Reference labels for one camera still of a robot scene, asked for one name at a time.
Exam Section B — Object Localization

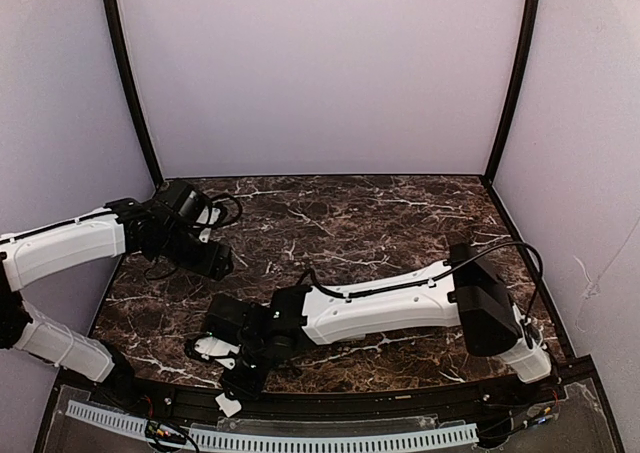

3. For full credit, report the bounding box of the white battery cover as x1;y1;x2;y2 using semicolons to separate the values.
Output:
215;393;242;417

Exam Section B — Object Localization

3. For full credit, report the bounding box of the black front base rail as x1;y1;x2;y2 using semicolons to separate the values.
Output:
90;356;595;424

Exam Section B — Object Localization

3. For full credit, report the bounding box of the white slotted cable duct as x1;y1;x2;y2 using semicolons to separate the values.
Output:
65;400;479;452

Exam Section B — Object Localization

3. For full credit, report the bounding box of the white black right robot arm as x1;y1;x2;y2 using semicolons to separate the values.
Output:
186;243;552;399

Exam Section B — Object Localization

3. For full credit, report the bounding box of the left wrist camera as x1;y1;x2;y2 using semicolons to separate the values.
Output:
195;193;243;243

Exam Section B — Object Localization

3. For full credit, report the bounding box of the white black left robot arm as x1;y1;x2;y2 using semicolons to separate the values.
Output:
1;180;243;386

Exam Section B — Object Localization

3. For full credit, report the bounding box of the black right frame post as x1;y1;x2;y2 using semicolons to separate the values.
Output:
484;0;539;184

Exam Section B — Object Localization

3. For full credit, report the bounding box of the black frame post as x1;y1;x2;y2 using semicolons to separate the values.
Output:
484;0;539;184
102;0;164;188

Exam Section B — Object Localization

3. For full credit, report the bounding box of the black left frame post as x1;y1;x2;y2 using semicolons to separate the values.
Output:
102;0;164;188

